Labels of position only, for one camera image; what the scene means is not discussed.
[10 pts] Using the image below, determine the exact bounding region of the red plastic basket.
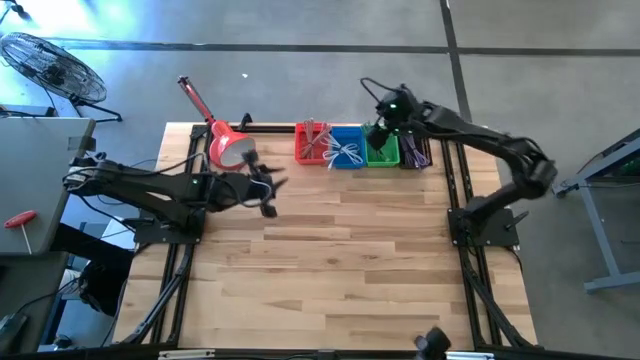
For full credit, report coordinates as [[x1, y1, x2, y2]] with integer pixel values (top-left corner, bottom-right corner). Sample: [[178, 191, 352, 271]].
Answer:
[[294, 122, 331, 167]]

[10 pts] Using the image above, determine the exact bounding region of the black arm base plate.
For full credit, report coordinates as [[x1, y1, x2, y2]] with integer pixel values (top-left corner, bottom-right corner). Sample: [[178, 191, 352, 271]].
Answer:
[[133, 205, 207, 246], [447, 207, 521, 248]]

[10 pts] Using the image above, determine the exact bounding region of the blue plastic basket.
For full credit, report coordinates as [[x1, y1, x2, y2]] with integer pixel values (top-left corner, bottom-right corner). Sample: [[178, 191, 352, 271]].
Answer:
[[331, 125, 368, 170]]

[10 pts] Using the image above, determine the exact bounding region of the black rounded bag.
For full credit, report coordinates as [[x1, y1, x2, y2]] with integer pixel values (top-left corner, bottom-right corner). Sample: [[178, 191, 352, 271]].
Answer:
[[77, 258, 134, 317]]

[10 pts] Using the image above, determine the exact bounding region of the black aluminium rail frame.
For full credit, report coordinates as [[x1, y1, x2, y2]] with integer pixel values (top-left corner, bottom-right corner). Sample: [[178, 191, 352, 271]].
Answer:
[[119, 110, 540, 360]]

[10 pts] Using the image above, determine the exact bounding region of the red-handled hex key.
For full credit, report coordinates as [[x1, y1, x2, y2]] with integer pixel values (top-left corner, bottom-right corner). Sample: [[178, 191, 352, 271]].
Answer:
[[3, 209, 39, 255]]

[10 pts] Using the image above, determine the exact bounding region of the light blue USB cable bundle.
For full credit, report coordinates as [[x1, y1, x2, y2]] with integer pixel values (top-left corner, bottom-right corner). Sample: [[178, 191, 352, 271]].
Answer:
[[322, 143, 365, 171], [319, 133, 365, 166]]

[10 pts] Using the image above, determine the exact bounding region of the green plastic basket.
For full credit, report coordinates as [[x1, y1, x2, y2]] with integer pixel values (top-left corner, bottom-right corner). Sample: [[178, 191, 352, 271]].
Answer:
[[363, 123, 401, 168]]

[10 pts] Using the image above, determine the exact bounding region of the black floor fan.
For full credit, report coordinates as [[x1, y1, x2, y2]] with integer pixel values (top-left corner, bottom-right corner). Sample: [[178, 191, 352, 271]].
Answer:
[[0, 32, 124, 124]]

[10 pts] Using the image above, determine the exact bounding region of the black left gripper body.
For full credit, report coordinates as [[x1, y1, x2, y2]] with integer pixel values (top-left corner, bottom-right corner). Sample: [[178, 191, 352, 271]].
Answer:
[[227, 150, 279, 219]]

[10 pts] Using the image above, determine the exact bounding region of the dark grey desk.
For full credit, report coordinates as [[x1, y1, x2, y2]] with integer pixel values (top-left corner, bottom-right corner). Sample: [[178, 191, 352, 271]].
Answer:
[[0, 252, 70, 355]]

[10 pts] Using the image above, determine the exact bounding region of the black rounded object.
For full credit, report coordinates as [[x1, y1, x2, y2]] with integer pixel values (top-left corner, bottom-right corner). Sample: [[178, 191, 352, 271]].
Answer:
[[413, 326, 453, 360]]

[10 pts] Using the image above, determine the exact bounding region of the red desk lamp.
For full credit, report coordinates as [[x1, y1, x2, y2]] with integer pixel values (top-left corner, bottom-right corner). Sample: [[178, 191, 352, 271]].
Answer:
[[177, 75, 257, 170]]

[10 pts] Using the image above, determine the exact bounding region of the black plastic basket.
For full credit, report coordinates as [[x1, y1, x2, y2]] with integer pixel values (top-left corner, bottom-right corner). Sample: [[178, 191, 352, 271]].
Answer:
[[398, 130, 434, 171]]

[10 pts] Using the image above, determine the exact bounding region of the purple USB cable bundle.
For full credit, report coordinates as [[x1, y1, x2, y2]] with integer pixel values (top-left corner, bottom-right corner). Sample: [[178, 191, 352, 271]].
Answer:
[[407, 134, 431, 170], [398, 133, 419, 170]]

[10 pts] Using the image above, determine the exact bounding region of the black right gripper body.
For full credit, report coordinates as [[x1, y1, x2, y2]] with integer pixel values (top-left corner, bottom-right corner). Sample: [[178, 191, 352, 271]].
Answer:
[[367, 123, 393, 153]]

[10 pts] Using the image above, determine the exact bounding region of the grey metal table frame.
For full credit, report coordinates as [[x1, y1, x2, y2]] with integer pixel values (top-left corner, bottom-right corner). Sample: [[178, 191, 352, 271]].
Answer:
[[552, 127, 640, 295]]

